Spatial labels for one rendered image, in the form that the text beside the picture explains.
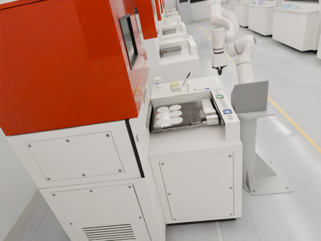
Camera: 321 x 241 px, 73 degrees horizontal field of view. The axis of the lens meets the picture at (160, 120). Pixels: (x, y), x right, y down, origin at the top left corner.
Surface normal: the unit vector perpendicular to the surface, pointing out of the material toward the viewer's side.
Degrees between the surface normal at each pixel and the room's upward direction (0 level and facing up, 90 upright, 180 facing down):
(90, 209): 90
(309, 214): 0
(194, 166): 90
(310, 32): 90
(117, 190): 90
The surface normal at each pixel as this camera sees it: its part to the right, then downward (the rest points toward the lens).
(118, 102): -0.03, 0.50
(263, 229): -0.18, -0.85
